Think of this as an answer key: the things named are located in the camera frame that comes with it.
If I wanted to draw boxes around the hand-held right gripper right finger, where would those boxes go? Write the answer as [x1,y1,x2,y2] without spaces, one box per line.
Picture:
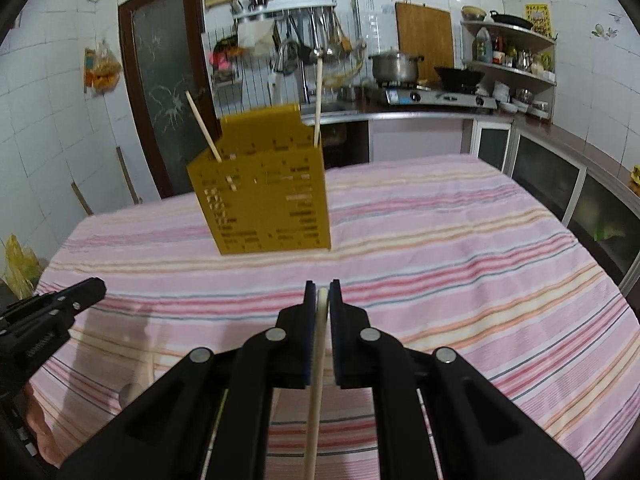
[328,279,586,480]

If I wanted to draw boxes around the black frying pan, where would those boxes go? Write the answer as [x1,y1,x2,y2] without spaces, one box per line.
[489,10,535,31]

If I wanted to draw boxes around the pink hanging item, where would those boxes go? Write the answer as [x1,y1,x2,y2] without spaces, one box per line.
[209,37,238,73]

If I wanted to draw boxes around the pink striped tablecloth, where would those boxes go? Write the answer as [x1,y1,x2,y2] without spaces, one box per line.
[27,154,640,480]

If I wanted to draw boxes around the kitchen counter cabinets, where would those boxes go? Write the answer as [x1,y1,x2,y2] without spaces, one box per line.
[470,112,640,286]

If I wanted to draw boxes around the yellow hose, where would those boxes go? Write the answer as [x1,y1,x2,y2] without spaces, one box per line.
[325,52,368,87]

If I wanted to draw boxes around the wooden cutting board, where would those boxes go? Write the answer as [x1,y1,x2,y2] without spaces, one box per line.
[395,1,456,83]

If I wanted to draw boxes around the steel gas stove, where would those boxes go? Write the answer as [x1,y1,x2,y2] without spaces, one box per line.
[375,82,500,111]

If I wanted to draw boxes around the row of hanging metal utensils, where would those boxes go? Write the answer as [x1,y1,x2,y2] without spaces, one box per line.
[270,7,368,78]

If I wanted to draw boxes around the large steel pot with lid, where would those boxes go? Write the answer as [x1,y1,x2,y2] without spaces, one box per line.
[369,50,425,85]

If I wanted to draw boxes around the person's left hand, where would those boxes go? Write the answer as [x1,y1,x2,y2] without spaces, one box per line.
[25,392,63,466]

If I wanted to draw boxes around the yellow plastic bag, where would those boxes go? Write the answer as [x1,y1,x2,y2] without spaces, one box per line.
[2,234,43,301]

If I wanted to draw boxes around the short wooden stick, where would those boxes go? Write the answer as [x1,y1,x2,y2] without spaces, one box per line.
[70,182,95,217]

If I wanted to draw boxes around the pale wooden utensil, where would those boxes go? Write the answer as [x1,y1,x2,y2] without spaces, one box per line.
[122,310,157,406]

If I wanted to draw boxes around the long wooden stick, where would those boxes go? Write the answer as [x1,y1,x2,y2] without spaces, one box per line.
[116,147,138,206]

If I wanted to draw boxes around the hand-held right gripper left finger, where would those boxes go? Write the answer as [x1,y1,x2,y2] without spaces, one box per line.
[57,280,320,480]

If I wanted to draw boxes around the metal wall dish rack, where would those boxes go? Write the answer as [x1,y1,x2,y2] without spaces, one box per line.
[232,0,338,28]

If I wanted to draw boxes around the yellow perforated utensil holder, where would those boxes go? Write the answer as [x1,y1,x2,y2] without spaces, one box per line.
[186,103,332,256]

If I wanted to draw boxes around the black wok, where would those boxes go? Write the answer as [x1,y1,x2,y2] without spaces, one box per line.
[434,66,486,92]

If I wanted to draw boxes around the cooking oil bottle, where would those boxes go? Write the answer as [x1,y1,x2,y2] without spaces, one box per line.
[475,27,493,63]

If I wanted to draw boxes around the brown door with frosted glass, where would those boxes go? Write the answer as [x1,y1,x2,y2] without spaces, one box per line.
[118,0,223,201]

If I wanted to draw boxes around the pale wooden chopstick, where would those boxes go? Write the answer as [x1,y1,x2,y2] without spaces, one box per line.
[185,91,223,163]
[302,287,331,480]
[313,57,324,147]

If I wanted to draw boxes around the white corner shelf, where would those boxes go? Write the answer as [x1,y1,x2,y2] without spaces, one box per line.
[460,19,558,121]

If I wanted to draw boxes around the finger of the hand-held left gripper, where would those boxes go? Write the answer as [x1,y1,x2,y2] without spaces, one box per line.
[0,277,107,333]

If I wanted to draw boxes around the white hanging cloth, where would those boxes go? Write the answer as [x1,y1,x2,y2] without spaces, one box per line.
[237,20,273,56]

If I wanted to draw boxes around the yellow wall sign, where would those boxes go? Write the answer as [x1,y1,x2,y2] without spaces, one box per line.
[524,4,552,38]

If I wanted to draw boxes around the hanging plastic bag orange contents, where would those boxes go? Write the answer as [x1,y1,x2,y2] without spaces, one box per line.
[82,40,123,98]

